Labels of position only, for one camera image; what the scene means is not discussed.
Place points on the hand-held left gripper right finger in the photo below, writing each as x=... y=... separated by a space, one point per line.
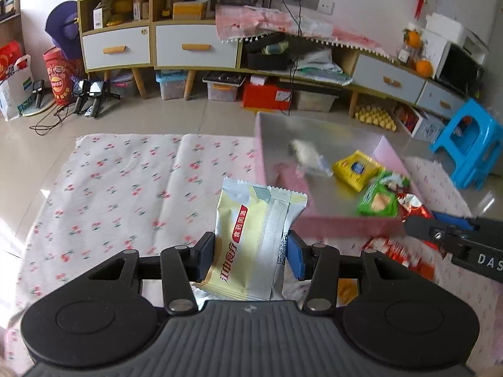
x=296 y=255

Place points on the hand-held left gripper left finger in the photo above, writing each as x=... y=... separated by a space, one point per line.
x=206 y=255

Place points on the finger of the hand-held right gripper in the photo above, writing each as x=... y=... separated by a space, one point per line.
x=424 y=227
x=452 y=216

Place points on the clear biscuit packet red end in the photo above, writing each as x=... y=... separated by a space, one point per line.
x=412 y=206

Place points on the red rice cracker packet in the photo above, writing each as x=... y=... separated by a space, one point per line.
x=393 y=253

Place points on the cream snack packet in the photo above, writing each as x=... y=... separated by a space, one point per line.
x=243 y=235

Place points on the green chips packet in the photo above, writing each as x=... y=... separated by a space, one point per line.
x=379 y=200

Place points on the orange white snack packet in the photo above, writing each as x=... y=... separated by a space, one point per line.
x=347 y=290

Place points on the yellow snack packet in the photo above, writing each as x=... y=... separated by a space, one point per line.
x=355 y=169

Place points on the clear white cake packet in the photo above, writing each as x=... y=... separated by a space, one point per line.
x=310 y=155

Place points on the pink cardboard box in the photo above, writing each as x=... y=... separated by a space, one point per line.
x=330 y=129

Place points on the white printed box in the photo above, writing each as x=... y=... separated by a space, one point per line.
x=426 y=127

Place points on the blue plastic stool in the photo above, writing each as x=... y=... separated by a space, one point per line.
x=471 y=125

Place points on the cherry print tablecloth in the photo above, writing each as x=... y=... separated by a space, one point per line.
x=118 y=188

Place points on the yellow egg tray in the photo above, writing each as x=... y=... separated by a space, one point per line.
x=375 y=117

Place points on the white microwave oven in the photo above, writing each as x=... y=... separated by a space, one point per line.
x=459 y=70

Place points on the orange fruit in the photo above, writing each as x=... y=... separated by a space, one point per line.
x=424 y=68
x=412 y=38

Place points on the large clear storage bin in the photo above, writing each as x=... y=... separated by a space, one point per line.
x=314 y=102

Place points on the red cardboard box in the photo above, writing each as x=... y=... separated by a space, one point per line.
x=263 y=96

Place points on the clear bin dark lid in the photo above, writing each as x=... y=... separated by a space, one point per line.
x=222 y=88

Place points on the clear bin blue lid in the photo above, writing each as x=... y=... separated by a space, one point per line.
x=171 y=86

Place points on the small clear bin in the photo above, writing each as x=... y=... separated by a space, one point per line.
x=123 y=84

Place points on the pile of papers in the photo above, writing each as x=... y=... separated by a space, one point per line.
x=322 y=66

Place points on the black handheld device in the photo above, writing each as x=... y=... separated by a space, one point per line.
x=79 y=94
x=95 y=96
x=38 y=92

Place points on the black box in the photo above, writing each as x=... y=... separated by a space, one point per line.
x=267 y=59

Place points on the red printed bag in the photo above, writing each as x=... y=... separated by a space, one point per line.
x=59 y=78

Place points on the pink cloth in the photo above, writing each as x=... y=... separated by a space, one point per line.
x=255 y=21

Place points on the orange cardboard box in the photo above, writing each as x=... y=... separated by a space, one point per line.
x=190 y=11

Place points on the white shopping bag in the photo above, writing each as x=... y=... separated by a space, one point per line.
x=15 y=94

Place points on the tall wooden shelf cabinet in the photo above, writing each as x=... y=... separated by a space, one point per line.
x=153 y=8

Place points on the yellow bag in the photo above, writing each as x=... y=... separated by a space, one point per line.
x=122 y=11

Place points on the small cardboard box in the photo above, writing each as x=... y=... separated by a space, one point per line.
x=101 y=15

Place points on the red gift bag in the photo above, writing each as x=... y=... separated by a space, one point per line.
x=8 y=59

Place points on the wall outlet strip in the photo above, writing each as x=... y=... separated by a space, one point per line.
x=310 y=2

